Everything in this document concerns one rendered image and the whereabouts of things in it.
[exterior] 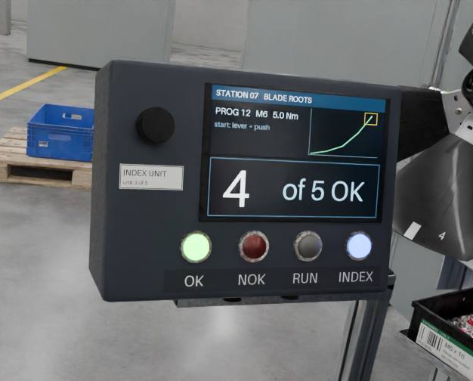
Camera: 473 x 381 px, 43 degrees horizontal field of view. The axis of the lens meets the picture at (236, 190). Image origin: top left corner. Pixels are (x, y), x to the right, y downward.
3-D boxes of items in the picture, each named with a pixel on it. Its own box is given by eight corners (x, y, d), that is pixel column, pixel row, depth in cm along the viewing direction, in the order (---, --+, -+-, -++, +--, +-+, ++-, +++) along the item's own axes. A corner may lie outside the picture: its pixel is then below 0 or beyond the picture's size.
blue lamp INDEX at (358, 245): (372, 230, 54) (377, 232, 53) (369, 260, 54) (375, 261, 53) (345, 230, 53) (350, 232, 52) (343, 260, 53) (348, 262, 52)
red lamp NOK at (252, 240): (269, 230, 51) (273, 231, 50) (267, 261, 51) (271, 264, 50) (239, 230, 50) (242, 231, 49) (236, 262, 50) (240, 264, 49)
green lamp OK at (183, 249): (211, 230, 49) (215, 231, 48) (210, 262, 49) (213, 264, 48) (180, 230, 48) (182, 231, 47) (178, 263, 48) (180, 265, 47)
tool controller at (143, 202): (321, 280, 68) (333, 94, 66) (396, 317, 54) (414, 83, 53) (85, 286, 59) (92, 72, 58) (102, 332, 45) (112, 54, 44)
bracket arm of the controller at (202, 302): (377, 286, 67) (382, 261, 66) (391, 299, 65) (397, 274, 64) (169, 292, 59) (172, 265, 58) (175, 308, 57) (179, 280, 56)
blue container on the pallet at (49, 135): (99, 139, 436) (101, 109, 429) (91, 163, 380) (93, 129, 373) (41, 132, 430) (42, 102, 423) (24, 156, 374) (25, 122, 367)
